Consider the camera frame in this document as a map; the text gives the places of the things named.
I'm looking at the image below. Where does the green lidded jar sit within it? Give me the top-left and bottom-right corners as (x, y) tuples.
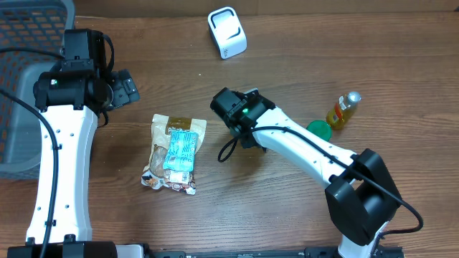
(306, 120), (333, 141)

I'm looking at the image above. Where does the teal wafer packet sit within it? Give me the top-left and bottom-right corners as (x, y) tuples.
(163, 130), (199, 172)

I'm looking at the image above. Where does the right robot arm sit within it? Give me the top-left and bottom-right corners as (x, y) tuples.
(210, 87), (401, 257)

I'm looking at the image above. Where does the white barcode scanner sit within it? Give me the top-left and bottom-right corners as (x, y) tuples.
(207, 6), (247, 59)

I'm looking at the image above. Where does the brown snack bag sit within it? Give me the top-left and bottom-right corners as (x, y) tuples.
(141, 114), (207, 195)

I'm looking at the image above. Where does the yellow dish soap bottle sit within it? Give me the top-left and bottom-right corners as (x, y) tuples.
(326, 91), (361, 130)

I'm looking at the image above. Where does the grey plastic shopping basket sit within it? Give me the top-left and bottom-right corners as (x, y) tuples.
(0, 0), (77, 180)

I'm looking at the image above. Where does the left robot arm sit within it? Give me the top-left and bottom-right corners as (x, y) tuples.
(7, 29), (150, 258)

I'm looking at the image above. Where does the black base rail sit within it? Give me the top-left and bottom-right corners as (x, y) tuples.
(143, 246), (405, 258)

